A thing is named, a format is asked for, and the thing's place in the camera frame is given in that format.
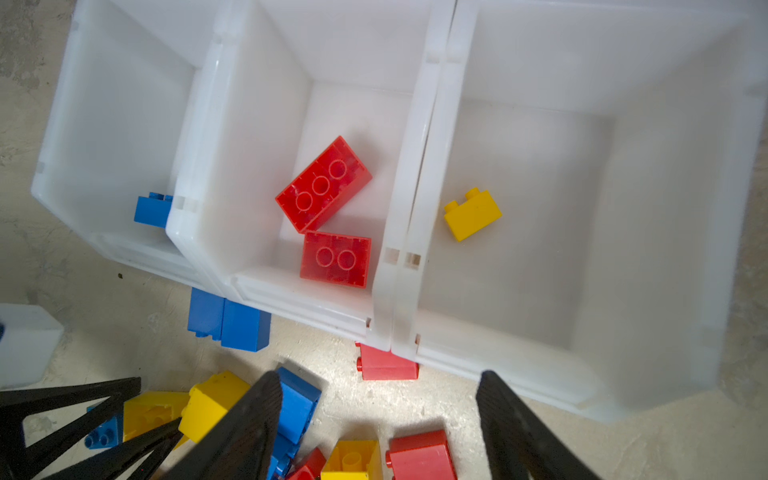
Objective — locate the left white bin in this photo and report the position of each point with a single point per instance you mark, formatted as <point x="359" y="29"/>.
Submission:
<point x="118" y="124"/>

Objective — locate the blue lego pair back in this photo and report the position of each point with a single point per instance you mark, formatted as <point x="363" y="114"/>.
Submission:
<point x="234" y="325"/>

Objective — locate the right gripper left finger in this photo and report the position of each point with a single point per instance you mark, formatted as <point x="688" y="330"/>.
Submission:
<point x="241" y="443"/>

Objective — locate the small red lego back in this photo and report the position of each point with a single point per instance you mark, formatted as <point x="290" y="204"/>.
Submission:
<point x="378" y="365"/>

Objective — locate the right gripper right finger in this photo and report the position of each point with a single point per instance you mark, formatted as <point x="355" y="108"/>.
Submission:
<point x="518" y="444"/>

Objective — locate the red lego diagonal brick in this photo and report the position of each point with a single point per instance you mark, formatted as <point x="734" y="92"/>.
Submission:
<point x="310" y="467"/>

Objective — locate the small yellow lego brick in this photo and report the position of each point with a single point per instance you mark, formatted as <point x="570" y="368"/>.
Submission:
<point x="476" y="213"/>

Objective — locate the right white bin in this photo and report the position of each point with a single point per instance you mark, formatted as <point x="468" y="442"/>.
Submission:
<point x="618" y="139"/>

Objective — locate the small blue lego left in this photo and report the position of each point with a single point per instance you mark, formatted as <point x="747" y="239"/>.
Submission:
<point x="107" y="435"/>

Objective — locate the white bin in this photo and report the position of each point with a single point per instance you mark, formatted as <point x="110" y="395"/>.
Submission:
<point x="281" y="80"/>
<point x="118" y="124"/>
<point x="618" y="139"/>

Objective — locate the yellow lego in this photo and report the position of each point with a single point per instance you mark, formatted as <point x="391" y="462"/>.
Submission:
<point x="209" y="402"/>
<point x="151" y="410"/>
<point x="354" y="459"/>

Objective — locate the square red lego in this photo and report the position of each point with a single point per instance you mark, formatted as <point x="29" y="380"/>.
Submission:
<point x="336" y="259"/>

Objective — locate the middle white bin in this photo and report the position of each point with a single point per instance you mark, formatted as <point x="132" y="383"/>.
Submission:
<point x="281" y="80"/>

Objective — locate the large red lego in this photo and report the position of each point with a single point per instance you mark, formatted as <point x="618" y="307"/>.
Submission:
<point x="322" y="188"/>

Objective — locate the red lego right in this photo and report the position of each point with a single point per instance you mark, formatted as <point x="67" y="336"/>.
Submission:
<point x="421" y="456"/>

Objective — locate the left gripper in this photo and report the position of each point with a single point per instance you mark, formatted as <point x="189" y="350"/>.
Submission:
<point x="24" y="345"/>

